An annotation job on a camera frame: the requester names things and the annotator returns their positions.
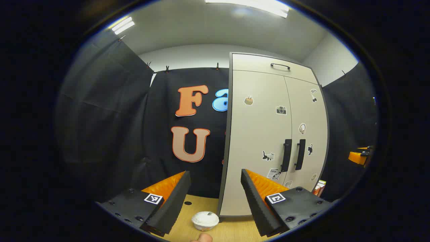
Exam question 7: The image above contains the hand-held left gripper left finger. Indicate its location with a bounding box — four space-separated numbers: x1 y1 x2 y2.
96 170 191 237

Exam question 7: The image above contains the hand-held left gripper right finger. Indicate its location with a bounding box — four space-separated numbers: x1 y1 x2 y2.
241 169 336 237

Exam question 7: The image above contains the black cabinet door handle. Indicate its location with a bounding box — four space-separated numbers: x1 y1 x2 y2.
281 139 293 172
295 139 306 171

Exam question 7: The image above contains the headphone-sticker shoe cabinet door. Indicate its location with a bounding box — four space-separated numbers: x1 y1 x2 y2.
284 77 329 192

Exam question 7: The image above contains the camera-sticker shoe cabinet door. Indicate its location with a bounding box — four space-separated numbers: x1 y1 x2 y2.
220 70 293 216

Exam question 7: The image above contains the beige double-door shoe cabinet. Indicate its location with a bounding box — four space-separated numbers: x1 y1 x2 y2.
218 52 330 217

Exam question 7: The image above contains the beige cabinet drawer front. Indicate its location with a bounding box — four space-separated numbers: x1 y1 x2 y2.
232 53 318 84

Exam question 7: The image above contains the double tube ceiling light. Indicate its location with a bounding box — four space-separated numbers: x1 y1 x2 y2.
111 16 135 35

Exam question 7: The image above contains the white round bowl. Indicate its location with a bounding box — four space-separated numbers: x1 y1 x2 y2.
191 211 220 231

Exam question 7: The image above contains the yellow book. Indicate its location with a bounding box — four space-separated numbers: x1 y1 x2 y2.
312 180 327 197

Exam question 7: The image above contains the black backdrop cloth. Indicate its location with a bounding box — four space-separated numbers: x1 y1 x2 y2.
55 34 380 204

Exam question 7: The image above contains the wide ceiling light panel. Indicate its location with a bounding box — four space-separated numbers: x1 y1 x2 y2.
205 0 289 19

